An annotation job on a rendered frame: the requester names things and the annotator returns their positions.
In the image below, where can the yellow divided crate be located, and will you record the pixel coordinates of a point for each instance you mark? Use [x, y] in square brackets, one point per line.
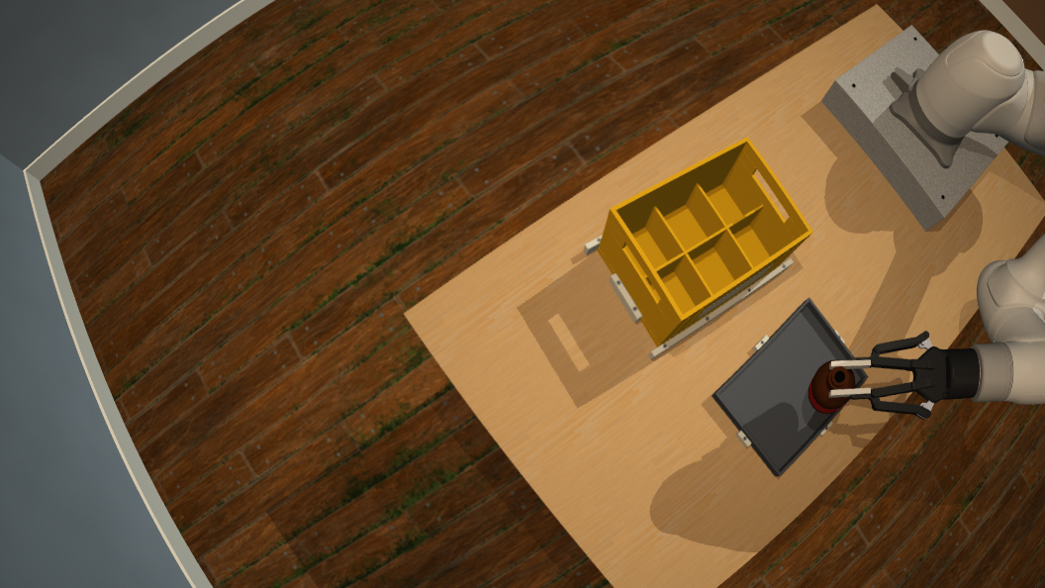
[709, 251]

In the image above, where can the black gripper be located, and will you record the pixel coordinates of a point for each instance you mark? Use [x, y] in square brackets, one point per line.
[939, 374]

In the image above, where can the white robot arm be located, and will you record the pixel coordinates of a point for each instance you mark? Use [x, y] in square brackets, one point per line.
[976, 84]

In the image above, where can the brown bottle with red label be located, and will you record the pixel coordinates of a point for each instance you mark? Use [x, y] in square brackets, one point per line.
[825, 380]

